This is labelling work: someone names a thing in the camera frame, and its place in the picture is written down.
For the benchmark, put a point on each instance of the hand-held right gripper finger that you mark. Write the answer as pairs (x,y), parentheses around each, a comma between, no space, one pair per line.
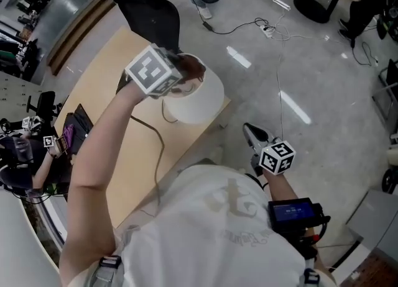
(265,138)
(255,139)

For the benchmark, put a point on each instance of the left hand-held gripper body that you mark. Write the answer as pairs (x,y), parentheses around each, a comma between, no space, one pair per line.
(149,68)

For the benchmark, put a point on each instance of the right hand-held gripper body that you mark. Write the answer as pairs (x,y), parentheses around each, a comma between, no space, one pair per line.
(276,158)

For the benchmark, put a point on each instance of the white table lamp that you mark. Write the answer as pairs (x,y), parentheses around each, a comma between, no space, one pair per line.
(202,102)

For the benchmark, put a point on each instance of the person's right forearm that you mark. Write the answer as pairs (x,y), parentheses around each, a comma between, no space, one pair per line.
(280,186)

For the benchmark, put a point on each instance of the person's left forearm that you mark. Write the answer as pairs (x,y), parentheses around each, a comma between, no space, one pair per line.
(93,171)

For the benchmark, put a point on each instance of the wooden work table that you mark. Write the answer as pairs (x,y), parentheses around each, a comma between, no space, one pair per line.
(180,149)

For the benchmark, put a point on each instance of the black office chair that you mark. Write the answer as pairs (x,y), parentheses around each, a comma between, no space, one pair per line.
(149,12)

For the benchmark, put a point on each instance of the black screen device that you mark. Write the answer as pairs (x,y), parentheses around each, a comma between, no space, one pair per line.
(292,212)

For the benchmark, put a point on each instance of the brown wooden ledge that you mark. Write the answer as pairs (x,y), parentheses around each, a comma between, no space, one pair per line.
(81,34)

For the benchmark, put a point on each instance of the black bag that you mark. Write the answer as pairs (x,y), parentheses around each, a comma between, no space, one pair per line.
(79,127)

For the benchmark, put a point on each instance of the purple pouch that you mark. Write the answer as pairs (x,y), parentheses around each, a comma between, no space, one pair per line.
(68,135)

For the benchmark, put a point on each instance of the person's white shirt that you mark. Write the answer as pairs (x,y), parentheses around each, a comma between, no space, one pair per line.
(202,233)

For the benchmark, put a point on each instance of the white power strip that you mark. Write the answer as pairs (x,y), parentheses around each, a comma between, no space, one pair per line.
(266,31)

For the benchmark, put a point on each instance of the black swivel chair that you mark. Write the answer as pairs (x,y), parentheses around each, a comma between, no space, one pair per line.
(43,102)

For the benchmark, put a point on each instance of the gray cabinet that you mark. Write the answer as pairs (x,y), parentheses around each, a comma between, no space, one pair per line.
(373,217)

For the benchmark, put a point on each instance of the black cart wheel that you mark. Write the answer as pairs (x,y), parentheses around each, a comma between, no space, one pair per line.
(390,180)

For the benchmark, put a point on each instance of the white plastic roll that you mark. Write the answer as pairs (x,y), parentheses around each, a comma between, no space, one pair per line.
(393,156)

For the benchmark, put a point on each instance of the black visitor chair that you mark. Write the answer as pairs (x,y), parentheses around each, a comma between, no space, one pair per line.
(387,93)

